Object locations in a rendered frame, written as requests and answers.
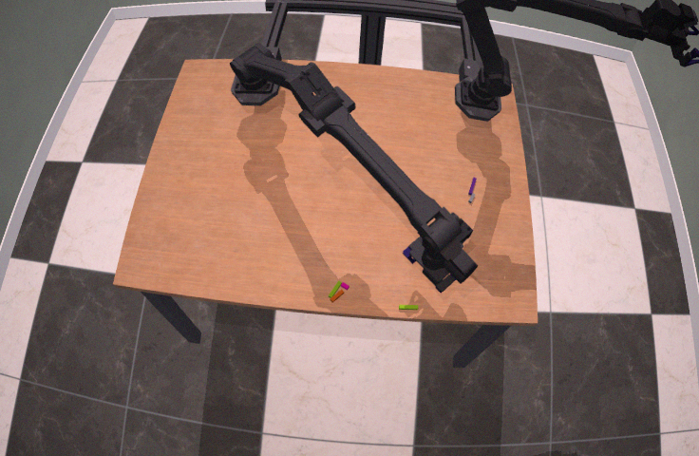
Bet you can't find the orange rod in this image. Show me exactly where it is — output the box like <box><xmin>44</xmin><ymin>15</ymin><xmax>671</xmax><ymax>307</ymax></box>
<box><xmin>331</xmin><ymin>290</ymin><xmax>344</xmax><ymax>303</ymax></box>

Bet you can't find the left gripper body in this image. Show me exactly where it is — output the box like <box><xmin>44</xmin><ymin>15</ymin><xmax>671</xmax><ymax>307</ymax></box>
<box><xmin>659</xmin><ymin>28</ymin><xmax>691</xmax><ymax>67</ymax></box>

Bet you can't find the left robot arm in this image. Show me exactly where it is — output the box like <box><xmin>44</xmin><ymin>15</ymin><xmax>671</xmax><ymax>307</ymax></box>
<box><xmin>456</xmin><ymin>0</ymin><xmax>699</xmax><ymax>111</ymax></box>

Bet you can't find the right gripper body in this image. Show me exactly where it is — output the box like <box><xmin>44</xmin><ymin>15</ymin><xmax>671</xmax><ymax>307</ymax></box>
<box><xmin>408</xmin><ymin>237</ymin><xmax>455</xmax><ymax>292</ymax></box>

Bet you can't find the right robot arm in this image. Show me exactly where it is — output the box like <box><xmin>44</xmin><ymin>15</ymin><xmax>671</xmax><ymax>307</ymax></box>
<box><xmin>230</xmin><ymin>43</ymin><xmax>478</xmax><ymax>284</ymax></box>

